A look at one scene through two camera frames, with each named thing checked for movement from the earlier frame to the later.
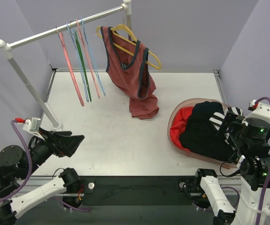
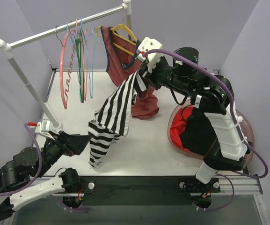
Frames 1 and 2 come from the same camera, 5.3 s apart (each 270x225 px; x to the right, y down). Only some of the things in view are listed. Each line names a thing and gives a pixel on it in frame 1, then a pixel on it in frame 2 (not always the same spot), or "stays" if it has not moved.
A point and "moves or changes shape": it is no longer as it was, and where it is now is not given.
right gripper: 229,121 -> 149,76
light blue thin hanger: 103,91 -> 90,41
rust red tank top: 127,63 stays
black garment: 199,135 stays
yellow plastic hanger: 122,26 stays
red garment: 178,124 stays
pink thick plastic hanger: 72,73 -> 67,55
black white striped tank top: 217,120 moves or changes shape
